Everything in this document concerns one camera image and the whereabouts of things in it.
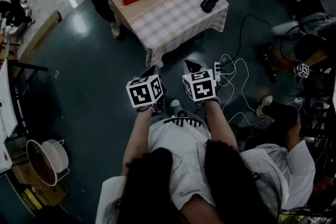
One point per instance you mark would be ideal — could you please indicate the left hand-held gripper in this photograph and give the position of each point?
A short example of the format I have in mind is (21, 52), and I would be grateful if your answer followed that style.
(143, 94)

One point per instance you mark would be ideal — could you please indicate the black and white machine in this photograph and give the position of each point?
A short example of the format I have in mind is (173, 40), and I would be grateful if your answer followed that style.
(13, 11)

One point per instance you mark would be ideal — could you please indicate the white desk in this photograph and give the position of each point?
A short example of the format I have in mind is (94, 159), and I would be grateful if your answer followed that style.
(5, 107)

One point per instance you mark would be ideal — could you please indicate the long wooden plank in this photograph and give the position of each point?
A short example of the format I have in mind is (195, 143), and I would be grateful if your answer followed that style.
(42, 31)

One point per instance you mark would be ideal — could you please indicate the white power strip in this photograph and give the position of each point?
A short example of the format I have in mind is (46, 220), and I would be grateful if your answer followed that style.
(217, 73)

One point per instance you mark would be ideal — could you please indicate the person's right forearm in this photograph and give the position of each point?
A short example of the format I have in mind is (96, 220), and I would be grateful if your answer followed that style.
(219, 126)

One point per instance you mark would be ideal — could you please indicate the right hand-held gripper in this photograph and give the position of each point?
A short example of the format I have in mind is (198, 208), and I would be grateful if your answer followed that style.
(202, 89)

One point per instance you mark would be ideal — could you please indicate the cardboard box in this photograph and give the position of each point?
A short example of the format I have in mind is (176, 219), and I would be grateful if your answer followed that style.
(52, 194)

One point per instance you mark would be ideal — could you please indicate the black metal frame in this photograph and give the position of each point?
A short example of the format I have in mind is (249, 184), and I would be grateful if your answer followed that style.
(26, 66)

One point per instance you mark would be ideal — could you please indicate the person's white t-shirt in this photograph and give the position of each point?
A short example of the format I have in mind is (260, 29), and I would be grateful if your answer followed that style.
(178, 144)

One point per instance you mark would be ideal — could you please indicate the yellow packet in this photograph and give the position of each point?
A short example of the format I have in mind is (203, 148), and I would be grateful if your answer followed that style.
(31, 199)

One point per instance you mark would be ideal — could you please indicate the black wrist band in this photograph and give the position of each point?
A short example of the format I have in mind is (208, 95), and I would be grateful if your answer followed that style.
(141, 110)

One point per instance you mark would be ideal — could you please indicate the table with checkered tablecloth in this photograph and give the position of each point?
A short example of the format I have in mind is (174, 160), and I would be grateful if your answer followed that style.
(168, 15)

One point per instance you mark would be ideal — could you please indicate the round white side table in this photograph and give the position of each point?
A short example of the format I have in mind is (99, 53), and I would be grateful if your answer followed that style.
(39, 162)

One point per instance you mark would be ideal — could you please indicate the person's left forearm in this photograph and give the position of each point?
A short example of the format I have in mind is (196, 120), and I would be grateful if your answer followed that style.
(139, 133)

